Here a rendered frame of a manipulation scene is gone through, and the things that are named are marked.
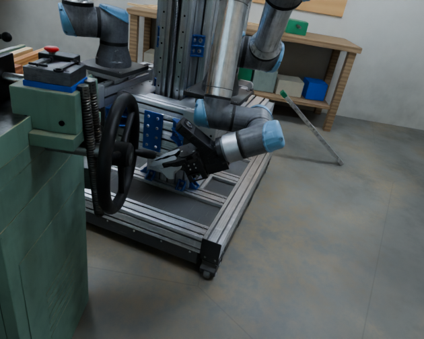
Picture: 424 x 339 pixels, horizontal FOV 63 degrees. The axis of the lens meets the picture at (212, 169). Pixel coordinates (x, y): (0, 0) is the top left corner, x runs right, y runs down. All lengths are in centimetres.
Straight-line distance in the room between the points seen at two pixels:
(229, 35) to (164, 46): 63
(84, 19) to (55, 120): 78
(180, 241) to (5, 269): 88
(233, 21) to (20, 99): 54
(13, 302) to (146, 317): 69
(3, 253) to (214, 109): 59
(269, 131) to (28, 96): 53
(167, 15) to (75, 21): 36
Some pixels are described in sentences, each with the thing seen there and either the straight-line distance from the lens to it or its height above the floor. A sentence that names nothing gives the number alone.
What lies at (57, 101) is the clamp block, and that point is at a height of 94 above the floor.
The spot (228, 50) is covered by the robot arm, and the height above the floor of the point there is 105.
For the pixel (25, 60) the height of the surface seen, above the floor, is 93.
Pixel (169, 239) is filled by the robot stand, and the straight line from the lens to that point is 160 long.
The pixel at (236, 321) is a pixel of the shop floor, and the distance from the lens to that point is 155.
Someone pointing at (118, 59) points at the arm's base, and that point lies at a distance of 156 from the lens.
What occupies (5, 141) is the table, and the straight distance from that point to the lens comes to 75.
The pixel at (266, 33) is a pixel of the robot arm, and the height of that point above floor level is 108.
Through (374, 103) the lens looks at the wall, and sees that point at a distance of 452.
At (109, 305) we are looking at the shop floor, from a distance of 155.
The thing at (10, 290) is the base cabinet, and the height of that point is 55.
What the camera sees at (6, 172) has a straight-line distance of 77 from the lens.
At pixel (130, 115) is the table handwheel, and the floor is 88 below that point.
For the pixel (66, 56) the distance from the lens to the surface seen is 86.
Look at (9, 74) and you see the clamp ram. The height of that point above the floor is 96.
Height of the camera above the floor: 121
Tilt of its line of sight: 29 degrees down
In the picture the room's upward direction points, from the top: 10 degrees clockwise
